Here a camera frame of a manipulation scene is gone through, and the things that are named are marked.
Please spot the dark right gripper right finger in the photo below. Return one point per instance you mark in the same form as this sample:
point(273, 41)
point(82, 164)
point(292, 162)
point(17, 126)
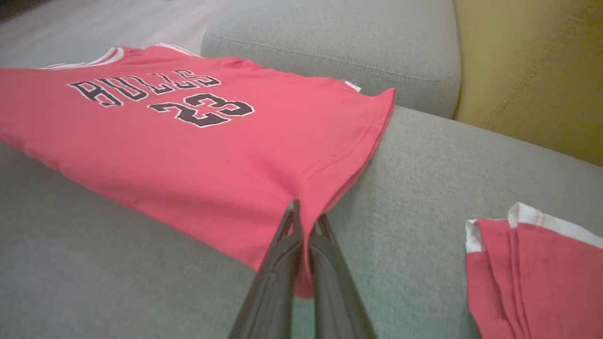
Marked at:
point(334, 292)

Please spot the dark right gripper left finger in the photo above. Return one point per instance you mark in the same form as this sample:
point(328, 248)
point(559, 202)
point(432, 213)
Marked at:
point(275, 292)

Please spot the red Bulls basketball jersey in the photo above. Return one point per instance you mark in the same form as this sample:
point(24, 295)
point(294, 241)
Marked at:
point(212, 165)

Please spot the red shorts with white band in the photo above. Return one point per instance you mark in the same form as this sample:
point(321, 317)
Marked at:
point(541, 282)

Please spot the large yellow sofa backrest cushion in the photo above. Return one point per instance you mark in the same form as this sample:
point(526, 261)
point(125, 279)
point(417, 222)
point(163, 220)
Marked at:
point(532, 70)

